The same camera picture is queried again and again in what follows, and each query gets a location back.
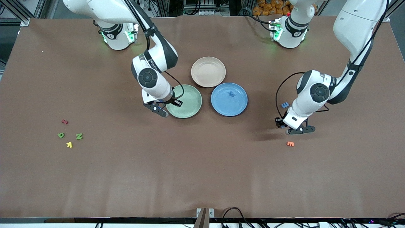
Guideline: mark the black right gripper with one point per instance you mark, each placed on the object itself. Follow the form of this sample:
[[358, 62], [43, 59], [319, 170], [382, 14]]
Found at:
[[173, 101]]

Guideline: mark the blue foam letter E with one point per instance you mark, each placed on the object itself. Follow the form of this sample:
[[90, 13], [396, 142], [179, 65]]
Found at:
[[284, 104]]

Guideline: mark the orange snack bags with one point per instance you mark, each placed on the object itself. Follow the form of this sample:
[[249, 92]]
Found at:
[[272, 7]]

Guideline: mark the brown table cover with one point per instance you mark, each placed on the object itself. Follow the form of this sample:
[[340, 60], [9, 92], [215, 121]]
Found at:
[[202, 164]]

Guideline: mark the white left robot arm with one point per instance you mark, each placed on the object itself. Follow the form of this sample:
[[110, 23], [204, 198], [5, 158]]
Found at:
[[303, 107]]

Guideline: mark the light green round plate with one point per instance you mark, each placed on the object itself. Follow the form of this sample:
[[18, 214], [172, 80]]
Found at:
[[191, 101]]

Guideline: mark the aluminium frame post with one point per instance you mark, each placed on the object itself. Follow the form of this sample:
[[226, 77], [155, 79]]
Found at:
[[24, 19]]

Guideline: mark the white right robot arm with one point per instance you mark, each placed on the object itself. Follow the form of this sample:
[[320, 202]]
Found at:
[[159, 87]]

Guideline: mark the grey metal table bracket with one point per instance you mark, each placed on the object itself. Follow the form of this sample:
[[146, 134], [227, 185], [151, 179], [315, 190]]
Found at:
[[211, 212]]

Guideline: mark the blue round plate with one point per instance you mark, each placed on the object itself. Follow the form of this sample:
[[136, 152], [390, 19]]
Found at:
[[229, 106]]

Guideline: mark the green foam letter N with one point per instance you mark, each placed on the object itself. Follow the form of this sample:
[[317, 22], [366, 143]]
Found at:
[[79, 136]]

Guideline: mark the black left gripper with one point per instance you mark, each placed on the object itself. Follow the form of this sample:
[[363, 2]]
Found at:
[[279, 123]]

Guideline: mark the beige round plate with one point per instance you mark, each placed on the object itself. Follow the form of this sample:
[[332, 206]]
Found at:
[[208, 72]]

